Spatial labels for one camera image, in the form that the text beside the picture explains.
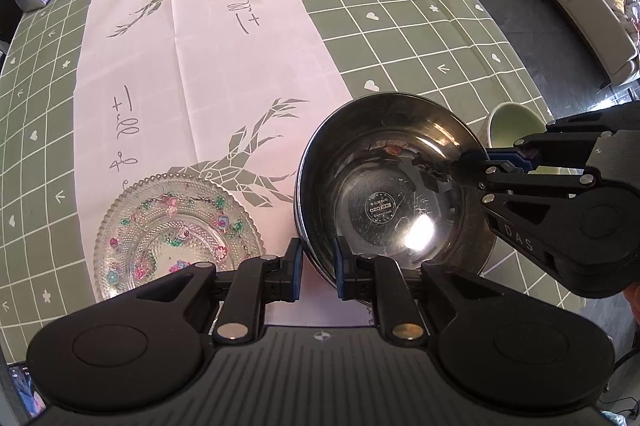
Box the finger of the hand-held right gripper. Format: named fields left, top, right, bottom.
left=487, top=102, right=640, bottom=170
left=450, top=152, right=597, bottom=259

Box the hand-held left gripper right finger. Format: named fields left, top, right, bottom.
left=333, top=237, right=531, bottom=348

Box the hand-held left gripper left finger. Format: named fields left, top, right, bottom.
left=115, top=237, right=304, bottom=348

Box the orange steel bowl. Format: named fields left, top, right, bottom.
left=294, top=91, right=502, bottom=305

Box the glass plate scalloped beaded rim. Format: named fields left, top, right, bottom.
left=94, top=173, right=267, bottom=305

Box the person's right hand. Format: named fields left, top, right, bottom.
left=622, top=283, right=640, bottom=343

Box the beige sofa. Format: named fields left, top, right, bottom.
left=545, top=0, right=640, bottom=88

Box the green checked tablecloth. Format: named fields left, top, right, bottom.
left=0, top=0, right=587, bottom=364

